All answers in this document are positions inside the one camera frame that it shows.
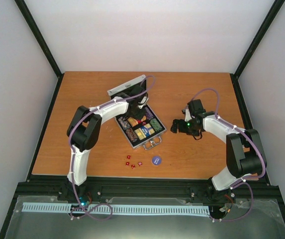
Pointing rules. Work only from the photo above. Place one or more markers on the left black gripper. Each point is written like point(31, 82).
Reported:
point(140, 116)

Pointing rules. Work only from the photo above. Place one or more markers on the blue playing card deck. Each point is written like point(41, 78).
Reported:
point(144, 131)

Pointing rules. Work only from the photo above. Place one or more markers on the brown poker chip stack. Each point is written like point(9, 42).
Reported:
point(131, 135)

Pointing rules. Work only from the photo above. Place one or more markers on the blue small blind button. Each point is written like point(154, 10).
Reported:
point(156, 160)

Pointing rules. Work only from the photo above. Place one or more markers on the black aluminium frame rail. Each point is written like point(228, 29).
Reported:
point(100, 189)

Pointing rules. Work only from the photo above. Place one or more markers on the purple poker chip stack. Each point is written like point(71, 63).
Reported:
point(149, 114)

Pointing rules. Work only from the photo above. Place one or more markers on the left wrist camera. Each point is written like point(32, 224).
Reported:
point(143, 102)

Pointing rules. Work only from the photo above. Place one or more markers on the white slotted cable duct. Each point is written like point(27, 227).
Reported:
point(122, 210)

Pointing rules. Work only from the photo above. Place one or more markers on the red playing card deck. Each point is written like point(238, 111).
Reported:
point(133, 122)

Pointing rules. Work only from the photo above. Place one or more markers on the green poker chip stack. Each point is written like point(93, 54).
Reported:
point(156, 125)

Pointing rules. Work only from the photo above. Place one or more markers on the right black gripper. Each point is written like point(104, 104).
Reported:
point(175, 125)

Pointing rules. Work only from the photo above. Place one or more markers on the blue white poker chip stack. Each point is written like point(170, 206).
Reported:
point(124, 123)

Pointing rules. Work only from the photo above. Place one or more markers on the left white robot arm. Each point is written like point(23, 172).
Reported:
point(83, 131)

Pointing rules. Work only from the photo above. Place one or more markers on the aluminium poker case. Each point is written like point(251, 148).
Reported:
point(140, 125)

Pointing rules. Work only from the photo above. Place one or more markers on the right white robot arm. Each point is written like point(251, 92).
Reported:
point(245, 157)

